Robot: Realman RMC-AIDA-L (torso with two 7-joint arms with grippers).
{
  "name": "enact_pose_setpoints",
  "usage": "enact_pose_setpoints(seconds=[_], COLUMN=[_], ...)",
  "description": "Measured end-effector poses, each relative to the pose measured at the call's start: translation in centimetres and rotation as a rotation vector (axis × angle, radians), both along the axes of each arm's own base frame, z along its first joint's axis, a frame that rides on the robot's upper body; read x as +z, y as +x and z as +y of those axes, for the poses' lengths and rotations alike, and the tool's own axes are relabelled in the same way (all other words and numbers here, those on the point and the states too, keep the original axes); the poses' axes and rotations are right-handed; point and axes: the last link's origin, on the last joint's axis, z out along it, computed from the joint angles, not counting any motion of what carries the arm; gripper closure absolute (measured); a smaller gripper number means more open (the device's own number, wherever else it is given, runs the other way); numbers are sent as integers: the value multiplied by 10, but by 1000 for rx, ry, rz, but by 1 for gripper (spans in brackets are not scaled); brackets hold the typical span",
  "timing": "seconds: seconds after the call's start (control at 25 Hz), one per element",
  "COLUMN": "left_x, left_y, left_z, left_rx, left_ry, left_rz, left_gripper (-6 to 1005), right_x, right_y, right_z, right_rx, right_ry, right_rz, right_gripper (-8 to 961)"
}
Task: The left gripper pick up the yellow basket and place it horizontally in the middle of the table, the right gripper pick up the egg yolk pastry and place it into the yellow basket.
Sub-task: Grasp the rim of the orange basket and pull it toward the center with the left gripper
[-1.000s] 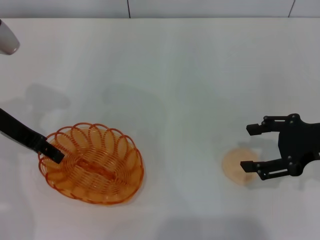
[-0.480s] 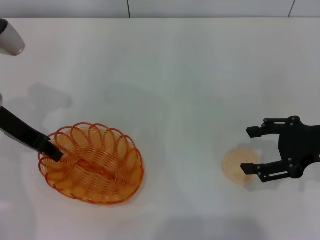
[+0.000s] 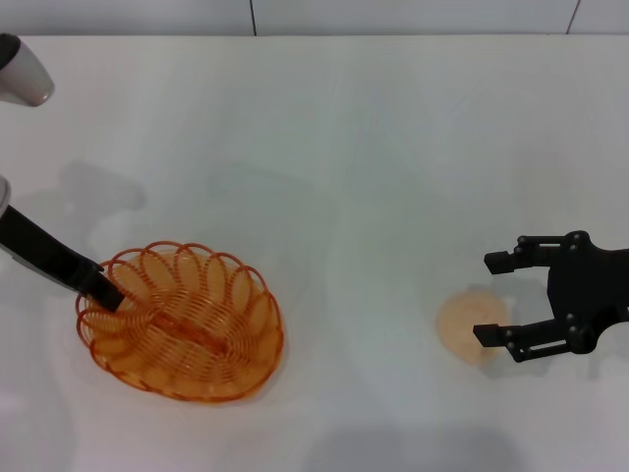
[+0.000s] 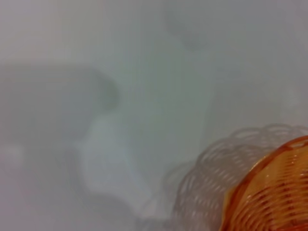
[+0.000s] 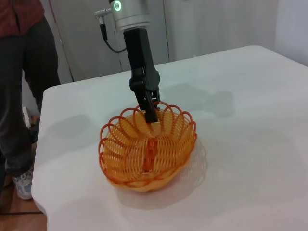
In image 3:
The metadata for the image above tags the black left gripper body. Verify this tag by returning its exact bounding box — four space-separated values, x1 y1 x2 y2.
0 205 105 296

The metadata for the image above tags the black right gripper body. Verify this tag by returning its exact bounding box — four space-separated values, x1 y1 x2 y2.
546 229 629 354

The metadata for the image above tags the pale round bun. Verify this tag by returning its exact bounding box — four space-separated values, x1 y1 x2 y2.
434 289 510 366

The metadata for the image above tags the orange plastic woven basket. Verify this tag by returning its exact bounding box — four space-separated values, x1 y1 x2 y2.
76 240 285 404

